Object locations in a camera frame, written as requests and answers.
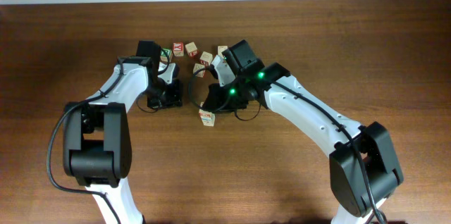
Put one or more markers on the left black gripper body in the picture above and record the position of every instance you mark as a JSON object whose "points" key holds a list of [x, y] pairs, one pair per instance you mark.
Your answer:
{"points": [[163, 95]]}

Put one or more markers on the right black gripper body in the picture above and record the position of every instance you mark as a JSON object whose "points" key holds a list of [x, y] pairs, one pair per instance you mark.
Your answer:
{"points": [[230, 93]]}

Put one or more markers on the wooden block red I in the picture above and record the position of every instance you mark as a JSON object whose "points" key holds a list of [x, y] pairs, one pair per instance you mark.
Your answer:
{"points": [[207, 118]]}

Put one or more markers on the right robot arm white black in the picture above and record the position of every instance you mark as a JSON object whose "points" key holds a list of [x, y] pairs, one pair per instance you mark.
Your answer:
{"points": [[363, 164]]}

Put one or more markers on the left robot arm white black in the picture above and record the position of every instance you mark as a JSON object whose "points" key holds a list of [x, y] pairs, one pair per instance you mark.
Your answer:
{"points": [[97, 149]]}

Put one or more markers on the green B wooden block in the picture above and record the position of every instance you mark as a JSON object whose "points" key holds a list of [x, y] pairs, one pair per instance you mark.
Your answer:
{"points": [[166, 55]]}

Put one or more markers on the wooden block letter M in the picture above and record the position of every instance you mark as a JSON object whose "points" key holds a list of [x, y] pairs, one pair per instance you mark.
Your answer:
{"points": [[199, 70]]}

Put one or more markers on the wooden block number 8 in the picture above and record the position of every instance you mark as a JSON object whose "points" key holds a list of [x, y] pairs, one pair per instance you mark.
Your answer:
{"points": [[206, 58]]}

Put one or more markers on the wooden block apple A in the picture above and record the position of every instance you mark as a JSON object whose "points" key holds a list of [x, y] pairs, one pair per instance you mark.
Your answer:
{"points": [[221, 49]]}

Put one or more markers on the red Y wooden block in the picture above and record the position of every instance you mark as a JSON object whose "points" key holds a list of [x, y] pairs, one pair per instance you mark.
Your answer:
{"points": [[178, 49]]}

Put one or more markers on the wooden block number 5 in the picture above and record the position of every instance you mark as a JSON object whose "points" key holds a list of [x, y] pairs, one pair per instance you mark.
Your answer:
{"points": [[191, 49]]}

